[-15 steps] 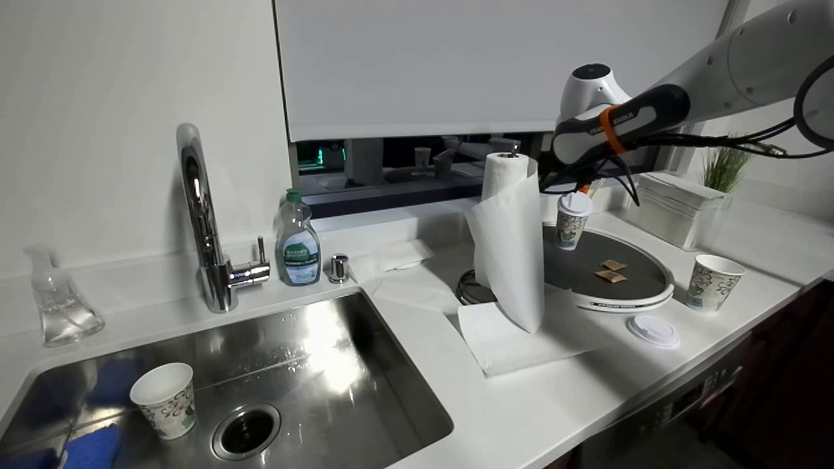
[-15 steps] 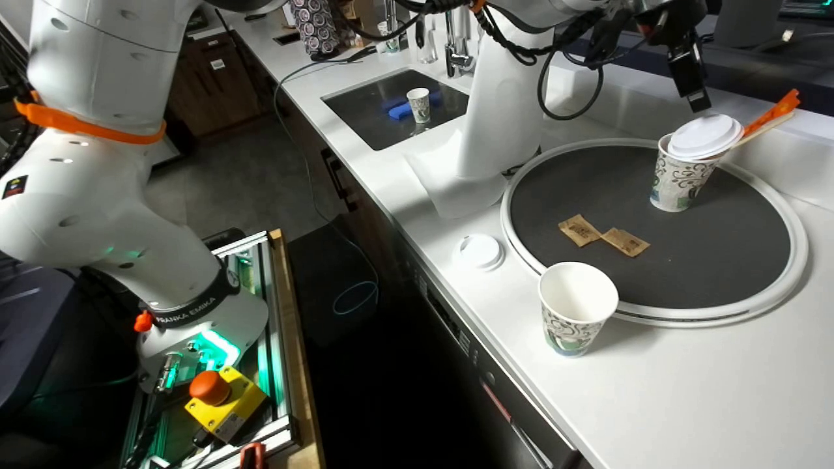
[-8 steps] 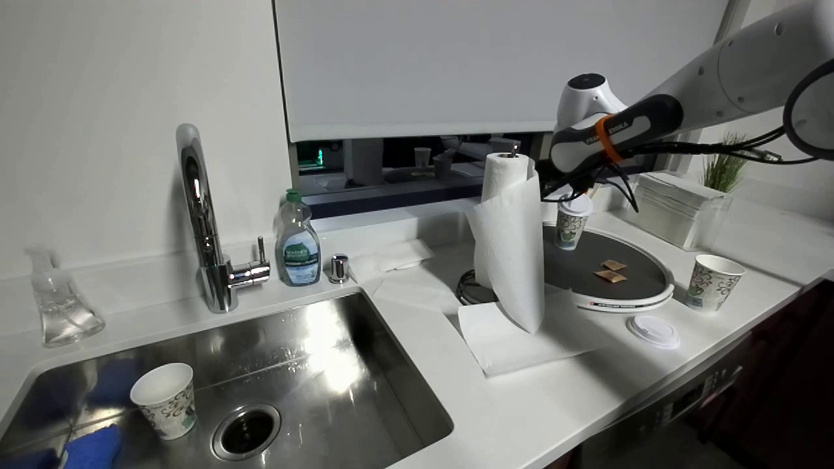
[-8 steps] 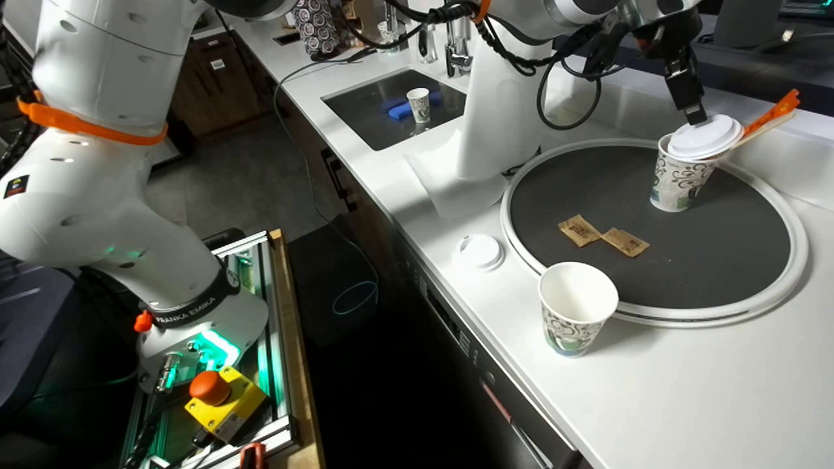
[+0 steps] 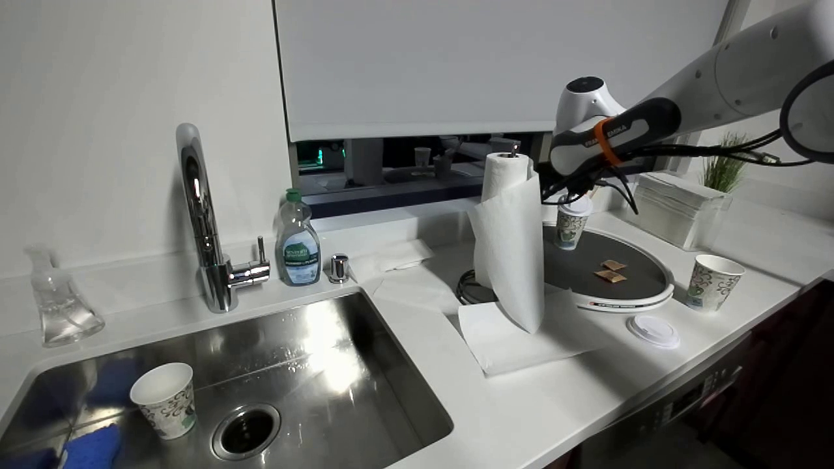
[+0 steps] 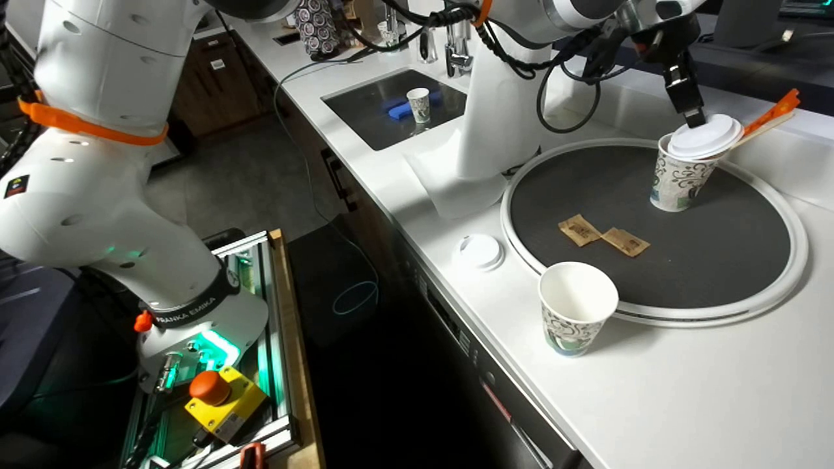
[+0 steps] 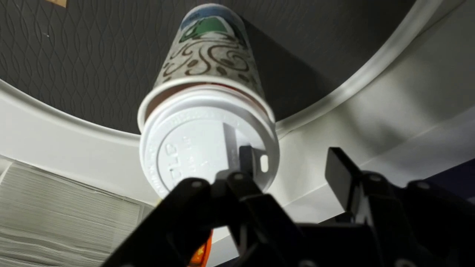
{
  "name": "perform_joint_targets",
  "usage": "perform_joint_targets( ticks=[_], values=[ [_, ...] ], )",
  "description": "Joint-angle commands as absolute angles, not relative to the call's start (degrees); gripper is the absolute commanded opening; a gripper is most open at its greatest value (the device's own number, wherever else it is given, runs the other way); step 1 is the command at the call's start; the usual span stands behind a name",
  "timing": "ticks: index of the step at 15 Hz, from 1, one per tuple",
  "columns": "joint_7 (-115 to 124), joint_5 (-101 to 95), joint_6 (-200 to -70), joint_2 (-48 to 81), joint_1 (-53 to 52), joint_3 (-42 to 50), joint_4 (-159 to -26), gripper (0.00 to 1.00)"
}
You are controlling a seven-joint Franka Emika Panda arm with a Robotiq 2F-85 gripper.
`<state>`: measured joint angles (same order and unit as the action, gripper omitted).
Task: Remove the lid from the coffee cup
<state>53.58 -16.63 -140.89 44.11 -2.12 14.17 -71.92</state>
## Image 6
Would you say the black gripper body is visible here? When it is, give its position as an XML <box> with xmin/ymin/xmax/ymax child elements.
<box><xmin>627</xmin><ymin>7</ymin><xmax>704</xmax><ymax>74</ymax></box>

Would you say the white plastic cup lid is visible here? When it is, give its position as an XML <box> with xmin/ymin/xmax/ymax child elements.
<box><xmin>661</xmin><ymin>112</ymin><xmax>744</xmax><ymax>165</ymax></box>
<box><xmin>450</xmin><ymin>231</ymin><xmax>508</xmax><ymax>277</ymax></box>

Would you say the patterned paper coffee cup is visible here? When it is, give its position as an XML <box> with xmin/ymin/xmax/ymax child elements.
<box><xmin>649</xmin><ymin>138</ymin><xmax>726</xmax><ymax>216</ymax></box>

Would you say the round black tray white rim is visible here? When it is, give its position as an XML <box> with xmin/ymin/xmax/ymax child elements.
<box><xmin>497</xmin><ymin>135</ymin><xmax>812</xmax><ymax>332</ymax></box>

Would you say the brown paper packet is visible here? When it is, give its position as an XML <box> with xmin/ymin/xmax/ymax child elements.
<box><xmin>597</xmin><ymin>224</ymin><xmax>652</xmax><ymax>261</ymax></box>
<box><xmin>555</xmin><ymin>212</ymin><xmax>605</xmax><ymax>250</ymax></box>

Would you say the chrome kitchen faucet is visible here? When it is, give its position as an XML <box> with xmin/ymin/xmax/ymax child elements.
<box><xmin>441</xmin><ymin>16</ymin><xmax>478</xmax><ymax>78</ymax></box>

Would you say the clear glass flask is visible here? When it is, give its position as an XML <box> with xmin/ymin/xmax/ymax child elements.
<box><xmin>415</xmin><ymin>20</ymin><xmax>442</xmax><ymax>65</ymax></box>

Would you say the blue sponge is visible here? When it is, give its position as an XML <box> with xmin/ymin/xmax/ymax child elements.
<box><xmin>382</xmin><ymin>92</ymin><xmax>446</xmax><ymax>122</ymax></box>

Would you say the stainless steel sink basin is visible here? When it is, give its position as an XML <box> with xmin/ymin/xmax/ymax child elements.
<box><xmin>319</xmin><ymin>67</ymin><xmax>471</xmax><ymax>153</ymax></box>

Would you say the patterned tall container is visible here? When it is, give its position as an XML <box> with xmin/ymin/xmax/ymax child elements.
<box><xmin>291</xmin><ymin>0</ymin><xmax>342</xmax><ymax>63</ymax></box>

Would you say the dark under-counter cabinet front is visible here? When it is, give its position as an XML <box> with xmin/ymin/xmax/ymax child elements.
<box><xmin>284</xmin><ymin>127</ymin><xmax>593</xmax><ymax>469</ymax></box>

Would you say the brown wooden cabinet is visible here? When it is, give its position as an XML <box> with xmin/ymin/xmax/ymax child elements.
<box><xmin>166</xmin><ymin>28</ymin><xmax>269</xmax><ymax>142</ymax></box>

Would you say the yellow emergency stop box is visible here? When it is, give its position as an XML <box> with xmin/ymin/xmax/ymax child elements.
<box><xmin>181</xmin><ymin>364</ymin><xmax>270</xmax><ymax>445</ymax></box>

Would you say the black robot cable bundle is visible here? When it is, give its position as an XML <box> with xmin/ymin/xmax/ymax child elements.
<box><xmin>332</xmin><ymin>0</ymin><xmax>649</xmax><ymax>138</ymax></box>

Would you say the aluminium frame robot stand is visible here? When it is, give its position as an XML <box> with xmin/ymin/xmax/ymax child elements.
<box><xmin>120</xmin><ymin>226</ymin><xmax>327</xmax><ymax>469</ymax></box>

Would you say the orange strap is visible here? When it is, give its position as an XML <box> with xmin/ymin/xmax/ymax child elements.
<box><xmin>15</xmin><ymin>92</ymin><xmax>170</xmax><ymax>149</ymax></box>

